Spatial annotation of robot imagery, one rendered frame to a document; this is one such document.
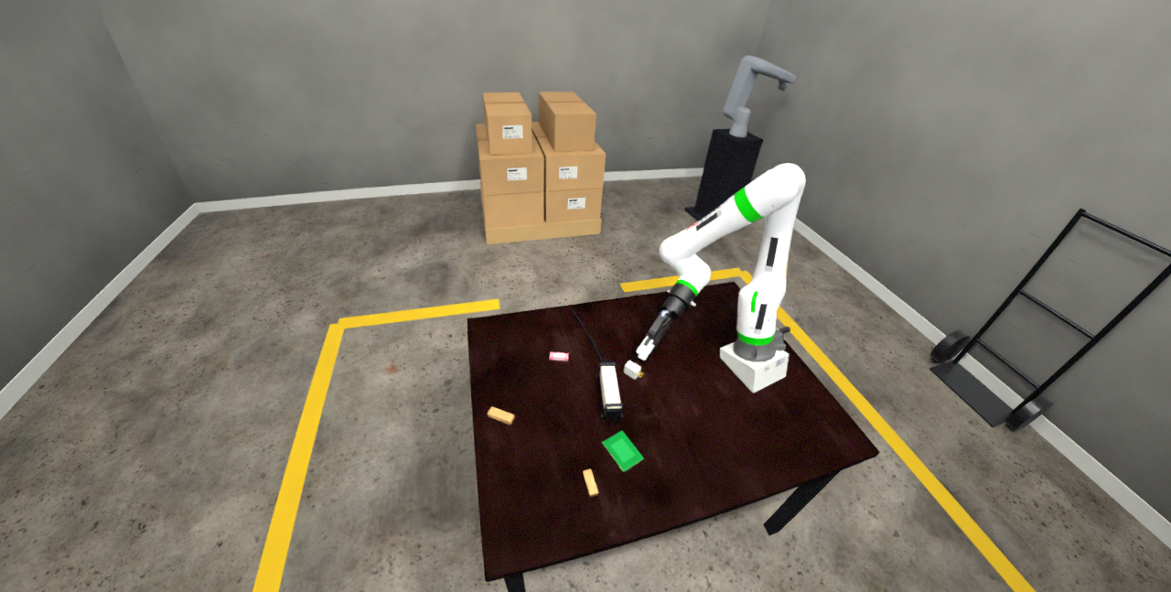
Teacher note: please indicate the tan rectangular block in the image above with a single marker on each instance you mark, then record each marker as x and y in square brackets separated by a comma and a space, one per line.
[501, 415]

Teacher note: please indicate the small yellow block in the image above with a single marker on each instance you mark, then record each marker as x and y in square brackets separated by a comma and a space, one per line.
[590, 483]

